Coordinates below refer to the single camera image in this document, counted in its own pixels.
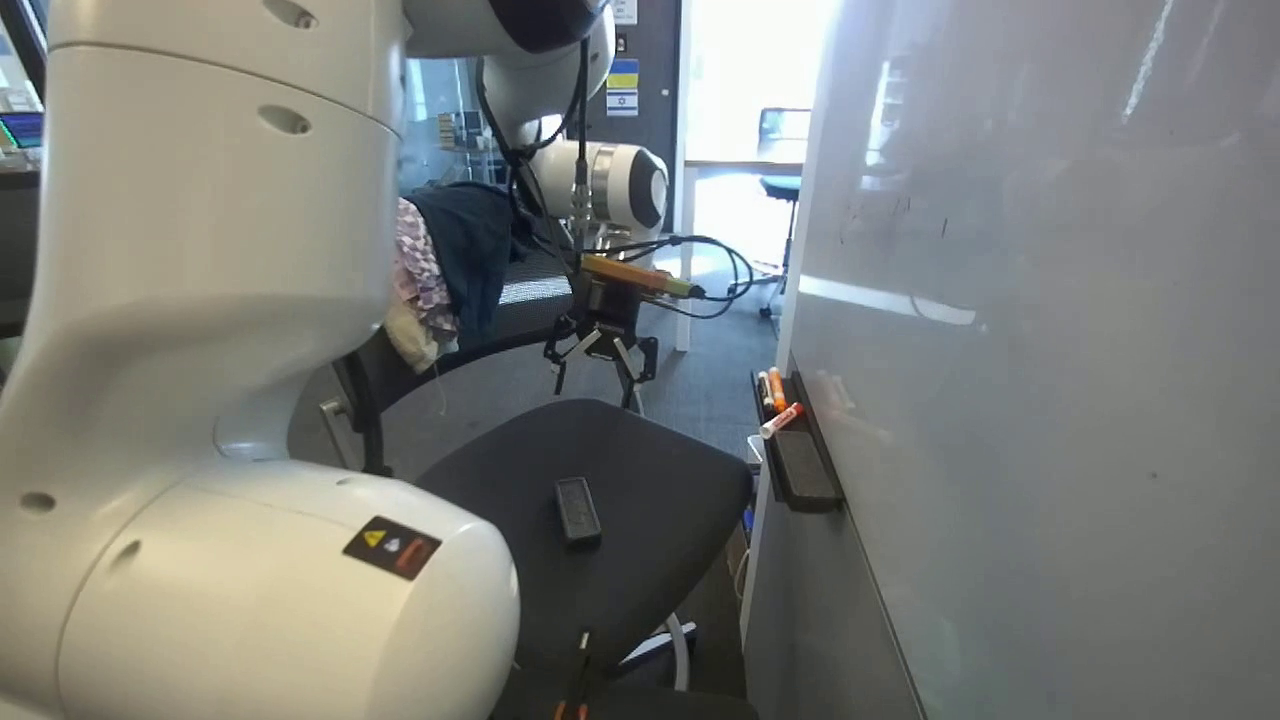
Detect dark blue jacket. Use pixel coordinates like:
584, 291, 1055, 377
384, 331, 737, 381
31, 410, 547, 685
407, 183, 518, 348

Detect blue office chair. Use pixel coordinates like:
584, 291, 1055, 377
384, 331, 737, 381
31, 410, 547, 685
743, 102, 812, 318

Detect grey office chair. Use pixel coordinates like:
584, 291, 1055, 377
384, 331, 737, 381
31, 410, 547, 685
284, 183, 757, 720

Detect white orange marker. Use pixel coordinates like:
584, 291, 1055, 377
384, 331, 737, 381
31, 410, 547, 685
753, 398, 806, 441

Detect black marker tray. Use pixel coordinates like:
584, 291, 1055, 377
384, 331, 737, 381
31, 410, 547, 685
767, 372, 846, 510

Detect cream patterned cloth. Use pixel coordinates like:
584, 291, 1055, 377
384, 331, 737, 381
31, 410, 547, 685
384, 194, 462, 372

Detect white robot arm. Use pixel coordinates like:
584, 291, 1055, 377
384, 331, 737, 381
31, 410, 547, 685
0, 0, 614, 720

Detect black whiteboard eraser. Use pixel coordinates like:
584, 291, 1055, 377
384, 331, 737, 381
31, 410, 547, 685
555, 477, 606, 543

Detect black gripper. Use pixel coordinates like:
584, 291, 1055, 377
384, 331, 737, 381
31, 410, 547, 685
544, 278, 655, 410

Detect large white whiteboard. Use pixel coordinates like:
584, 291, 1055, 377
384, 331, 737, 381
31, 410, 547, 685
743, 0, 1280, 720

